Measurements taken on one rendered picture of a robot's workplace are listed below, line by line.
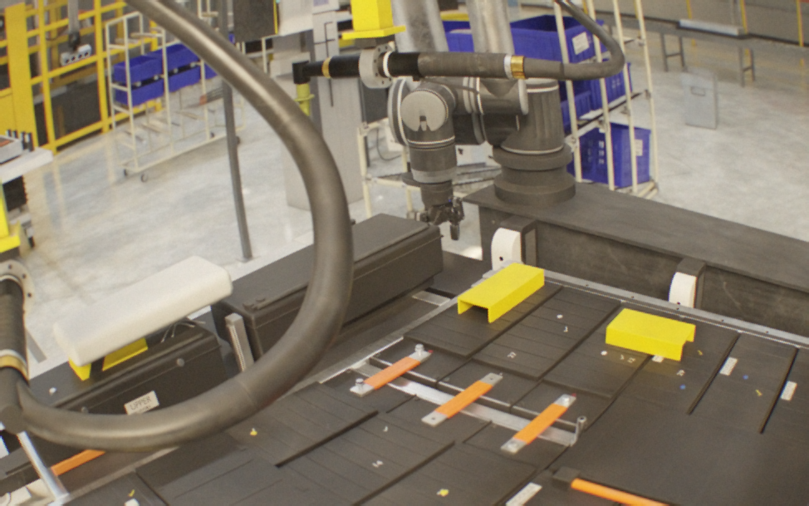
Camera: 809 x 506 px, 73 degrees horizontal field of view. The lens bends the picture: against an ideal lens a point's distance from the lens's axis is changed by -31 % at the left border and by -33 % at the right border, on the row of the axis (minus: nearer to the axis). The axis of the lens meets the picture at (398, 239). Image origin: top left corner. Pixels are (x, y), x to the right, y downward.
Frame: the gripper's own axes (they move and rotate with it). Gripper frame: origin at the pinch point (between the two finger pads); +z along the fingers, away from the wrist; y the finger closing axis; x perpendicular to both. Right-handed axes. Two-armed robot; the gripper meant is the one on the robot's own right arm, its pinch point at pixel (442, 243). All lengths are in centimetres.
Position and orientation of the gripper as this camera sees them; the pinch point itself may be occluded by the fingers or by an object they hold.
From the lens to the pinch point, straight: 189.7
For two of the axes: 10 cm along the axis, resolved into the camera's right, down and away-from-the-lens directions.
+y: 7.1, -3.3, 6.2
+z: 1.1, 9.2, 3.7
